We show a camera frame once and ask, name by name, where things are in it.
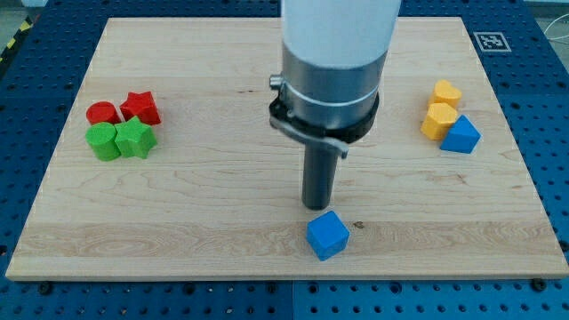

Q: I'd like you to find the blue cube block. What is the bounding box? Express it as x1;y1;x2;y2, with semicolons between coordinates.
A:
306;211;350;261

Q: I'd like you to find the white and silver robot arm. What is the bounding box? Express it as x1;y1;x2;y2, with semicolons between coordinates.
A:
280;0;401;129

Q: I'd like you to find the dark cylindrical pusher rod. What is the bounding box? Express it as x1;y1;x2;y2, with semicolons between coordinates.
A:
301;146;338;211

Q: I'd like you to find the wooden board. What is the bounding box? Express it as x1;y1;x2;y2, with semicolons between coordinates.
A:
6;17;568;282

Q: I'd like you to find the green star block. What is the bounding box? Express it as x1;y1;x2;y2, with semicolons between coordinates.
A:
115;116;157;159

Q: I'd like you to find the red star block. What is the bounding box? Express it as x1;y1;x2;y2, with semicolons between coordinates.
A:
119;92;162;125

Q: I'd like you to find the yellow pentagon block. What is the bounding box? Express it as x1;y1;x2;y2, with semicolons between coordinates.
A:
421;102;458;140

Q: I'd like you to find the yellow heart block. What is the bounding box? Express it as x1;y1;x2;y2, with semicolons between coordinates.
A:
428;79;462;108

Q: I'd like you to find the blue triangular prism block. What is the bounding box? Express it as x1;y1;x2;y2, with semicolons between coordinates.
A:
440;115;481;154

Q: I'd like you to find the green cylinder block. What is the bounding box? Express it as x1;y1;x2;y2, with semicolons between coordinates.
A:
85;122;121;161

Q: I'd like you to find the red cylinder block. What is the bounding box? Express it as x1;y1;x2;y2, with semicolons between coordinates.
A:
85;101;121;124

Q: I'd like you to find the white fiducial marker tag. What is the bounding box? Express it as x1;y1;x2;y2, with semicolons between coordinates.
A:
473;31;511;52

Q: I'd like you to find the black clamp ring with lever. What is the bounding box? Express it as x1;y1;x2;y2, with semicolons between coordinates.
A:
268;74;381;160

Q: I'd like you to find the white cable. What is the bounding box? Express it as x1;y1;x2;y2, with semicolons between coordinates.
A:
542;12;569;45

